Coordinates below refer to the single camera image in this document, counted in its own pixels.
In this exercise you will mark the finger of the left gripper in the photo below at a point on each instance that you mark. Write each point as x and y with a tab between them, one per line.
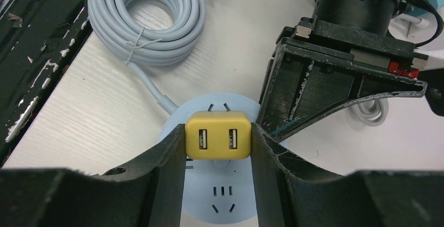
434	92

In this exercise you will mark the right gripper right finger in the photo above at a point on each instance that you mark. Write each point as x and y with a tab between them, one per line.
290	191

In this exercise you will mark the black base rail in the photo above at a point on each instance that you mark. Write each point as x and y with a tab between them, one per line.
39	40

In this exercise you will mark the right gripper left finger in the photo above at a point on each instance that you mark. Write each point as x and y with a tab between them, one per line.
145	191

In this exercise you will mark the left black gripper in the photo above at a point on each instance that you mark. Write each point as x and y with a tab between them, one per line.
307	84

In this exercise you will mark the yellow adapter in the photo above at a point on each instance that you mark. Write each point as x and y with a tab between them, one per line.
218	135

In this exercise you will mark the round blue socket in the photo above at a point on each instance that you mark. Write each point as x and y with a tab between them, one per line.
217	192

